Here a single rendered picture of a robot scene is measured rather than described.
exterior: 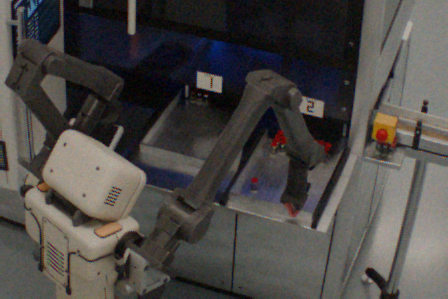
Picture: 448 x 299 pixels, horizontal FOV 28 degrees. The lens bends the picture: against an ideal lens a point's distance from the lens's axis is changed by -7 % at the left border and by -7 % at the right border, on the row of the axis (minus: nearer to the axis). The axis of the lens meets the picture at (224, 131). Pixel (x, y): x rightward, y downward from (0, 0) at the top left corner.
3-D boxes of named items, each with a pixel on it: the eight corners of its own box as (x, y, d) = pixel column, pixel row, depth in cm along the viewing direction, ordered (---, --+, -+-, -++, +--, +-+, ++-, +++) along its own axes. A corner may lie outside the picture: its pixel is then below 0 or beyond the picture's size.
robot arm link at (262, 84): (250, 55, 220) (285, 75, 216) (269, 70, 233) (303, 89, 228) (151, 221, 221) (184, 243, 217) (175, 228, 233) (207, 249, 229)
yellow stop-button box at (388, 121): (375, 127, 304) (378, 108, 300) (396, 132, 302) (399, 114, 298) (370, 139, 298) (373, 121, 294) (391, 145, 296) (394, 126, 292)
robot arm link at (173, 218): (150, 229, 219) (168, 242, 216) (175, 194, 220) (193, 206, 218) (164, 239, 227) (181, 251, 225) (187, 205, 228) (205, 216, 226)
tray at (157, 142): (180, 96, 327) (181, 87, 325) (253, 114, 321) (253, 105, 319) (139, 152, 301) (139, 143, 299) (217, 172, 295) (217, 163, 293)
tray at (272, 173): (266, 138, 310) (267, 129, 308) (342, 157, 303) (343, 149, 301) (228, 200, 284) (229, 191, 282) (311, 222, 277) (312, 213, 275)
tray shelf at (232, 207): (167, 97, 330) (167, 93, 329) (363, 146, 312) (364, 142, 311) (107, 177, 293) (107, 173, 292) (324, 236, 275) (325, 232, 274)
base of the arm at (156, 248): (123, 244, 218) (159, 269, 212) (142, 216, 219) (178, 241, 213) (139, 254, 226) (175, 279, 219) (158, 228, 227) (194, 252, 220)
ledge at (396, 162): (373, 138, 316) (373, 133, 315) (407, 147, 312) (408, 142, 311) (363, 161, 305) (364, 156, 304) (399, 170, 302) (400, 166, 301)
